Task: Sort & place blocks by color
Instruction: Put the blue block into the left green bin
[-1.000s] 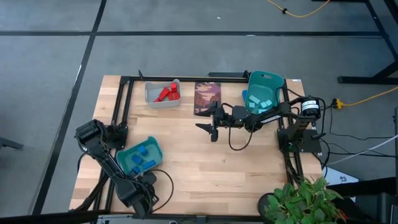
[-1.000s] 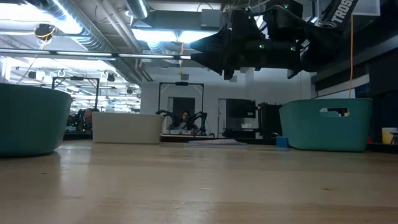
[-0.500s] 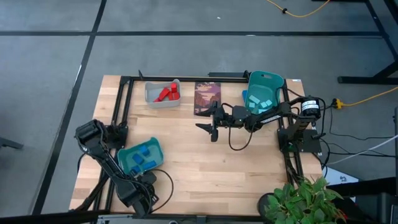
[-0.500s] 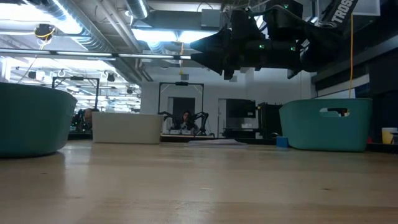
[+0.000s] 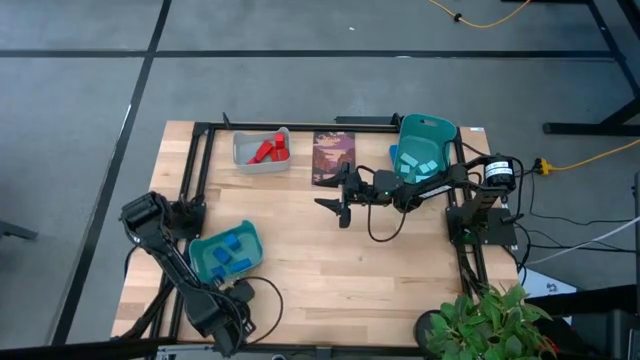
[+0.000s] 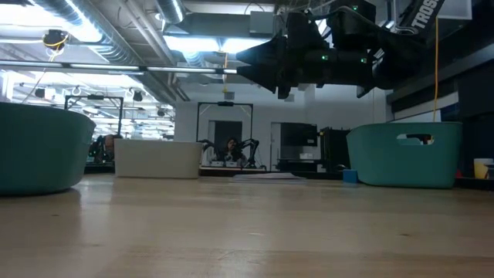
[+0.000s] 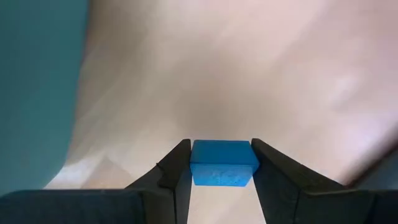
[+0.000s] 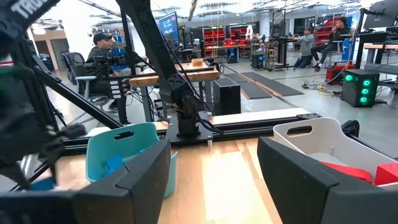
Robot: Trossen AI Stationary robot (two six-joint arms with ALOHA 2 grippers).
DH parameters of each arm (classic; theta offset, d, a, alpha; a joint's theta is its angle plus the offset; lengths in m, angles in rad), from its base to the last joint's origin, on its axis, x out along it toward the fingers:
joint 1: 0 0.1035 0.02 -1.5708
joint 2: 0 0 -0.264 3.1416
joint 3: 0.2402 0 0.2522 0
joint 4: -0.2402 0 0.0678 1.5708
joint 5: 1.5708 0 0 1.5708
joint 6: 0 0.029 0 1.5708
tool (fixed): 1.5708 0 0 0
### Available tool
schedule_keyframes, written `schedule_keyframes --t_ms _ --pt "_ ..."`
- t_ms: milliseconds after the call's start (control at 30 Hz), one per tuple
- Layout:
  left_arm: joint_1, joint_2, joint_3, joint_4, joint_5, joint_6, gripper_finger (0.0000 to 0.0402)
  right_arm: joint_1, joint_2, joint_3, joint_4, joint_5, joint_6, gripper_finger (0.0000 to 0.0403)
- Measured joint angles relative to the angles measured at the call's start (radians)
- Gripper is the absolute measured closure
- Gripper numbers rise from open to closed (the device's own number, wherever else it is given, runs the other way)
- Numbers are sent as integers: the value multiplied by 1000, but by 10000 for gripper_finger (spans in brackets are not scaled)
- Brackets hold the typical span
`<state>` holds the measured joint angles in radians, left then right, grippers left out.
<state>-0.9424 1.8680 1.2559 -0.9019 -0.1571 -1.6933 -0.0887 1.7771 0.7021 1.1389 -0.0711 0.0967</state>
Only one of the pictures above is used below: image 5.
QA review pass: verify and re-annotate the grey cable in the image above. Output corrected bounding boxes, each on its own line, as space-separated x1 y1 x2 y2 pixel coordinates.
524 217 640 266

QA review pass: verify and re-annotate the black desk base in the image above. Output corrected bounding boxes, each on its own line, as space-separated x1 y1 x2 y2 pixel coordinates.
502 0 640 137

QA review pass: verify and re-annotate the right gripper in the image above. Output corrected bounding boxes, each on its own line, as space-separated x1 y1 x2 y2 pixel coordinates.
314 162 406 230

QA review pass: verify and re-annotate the yellow extension cable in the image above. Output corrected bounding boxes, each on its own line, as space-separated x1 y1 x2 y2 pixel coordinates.
534 138 640 176
427 0 531 29

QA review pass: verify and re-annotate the grey plastic bin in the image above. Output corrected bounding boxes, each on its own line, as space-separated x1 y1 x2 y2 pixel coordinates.
231 126 293 175

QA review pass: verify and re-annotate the black equipment case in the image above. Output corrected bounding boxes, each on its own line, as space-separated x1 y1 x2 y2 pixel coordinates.
529 284 640 360

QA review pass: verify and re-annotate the teal plastic bin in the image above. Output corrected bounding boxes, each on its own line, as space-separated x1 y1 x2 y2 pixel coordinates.
389 113 459 187
188 219 265 286

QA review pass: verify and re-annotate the grey metal bar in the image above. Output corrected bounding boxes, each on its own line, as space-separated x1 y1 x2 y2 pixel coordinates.
0 219 39 242

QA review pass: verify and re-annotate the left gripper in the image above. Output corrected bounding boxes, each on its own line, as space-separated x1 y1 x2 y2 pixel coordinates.
199 278 257 357

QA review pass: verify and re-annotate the landscape picture card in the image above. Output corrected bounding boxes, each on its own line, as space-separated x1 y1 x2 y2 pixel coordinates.
311 130 358 187

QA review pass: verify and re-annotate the artificial potted plant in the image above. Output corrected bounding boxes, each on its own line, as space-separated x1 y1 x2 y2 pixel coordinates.
413 282 559 360

